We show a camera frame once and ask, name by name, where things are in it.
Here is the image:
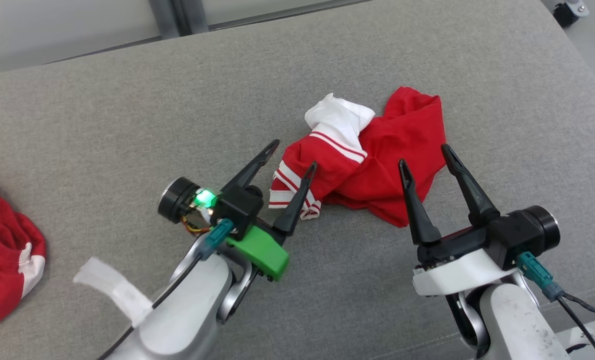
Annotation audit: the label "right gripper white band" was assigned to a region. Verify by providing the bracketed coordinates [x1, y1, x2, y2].
[398, 144, 519, 297]

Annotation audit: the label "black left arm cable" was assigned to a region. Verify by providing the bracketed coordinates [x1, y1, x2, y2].
[97, 249, 209, 360]

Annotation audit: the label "white tape tag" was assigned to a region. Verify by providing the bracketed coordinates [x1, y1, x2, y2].
[73, 257, 154, 328]
[566, 327, 595, 360]

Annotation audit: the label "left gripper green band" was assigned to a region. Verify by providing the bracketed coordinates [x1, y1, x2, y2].
[211, 139, 318, 282]

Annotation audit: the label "teal left cable connector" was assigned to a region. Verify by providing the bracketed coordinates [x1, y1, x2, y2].
[199, 218, 235, 261]

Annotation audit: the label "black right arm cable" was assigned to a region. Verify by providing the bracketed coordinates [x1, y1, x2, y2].
[556, 291, 595, 353]

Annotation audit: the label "grey partition post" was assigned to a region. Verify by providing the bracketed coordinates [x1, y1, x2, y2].
[149, 0, 211, 40]

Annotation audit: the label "red white basketball jersey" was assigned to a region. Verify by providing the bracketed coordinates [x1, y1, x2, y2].
[269, 86, 447, 228]

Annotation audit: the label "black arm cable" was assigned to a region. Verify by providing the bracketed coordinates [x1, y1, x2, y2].
[556, 291, 595, 353]
[97, 249, 209, 360]

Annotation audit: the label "black caster wheel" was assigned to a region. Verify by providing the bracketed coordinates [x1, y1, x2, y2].
[552, 0, 590, 29]

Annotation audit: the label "teal cable connector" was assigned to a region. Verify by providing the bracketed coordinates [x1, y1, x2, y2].
[516, 251, 565, 303]
[199, 218, 235, 261]

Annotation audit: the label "teal right cable connector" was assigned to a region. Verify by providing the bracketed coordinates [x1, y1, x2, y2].
[516, 251, 565, 303]

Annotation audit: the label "red white shorts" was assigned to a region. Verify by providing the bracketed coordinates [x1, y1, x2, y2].
[0, 176, 47, 329]

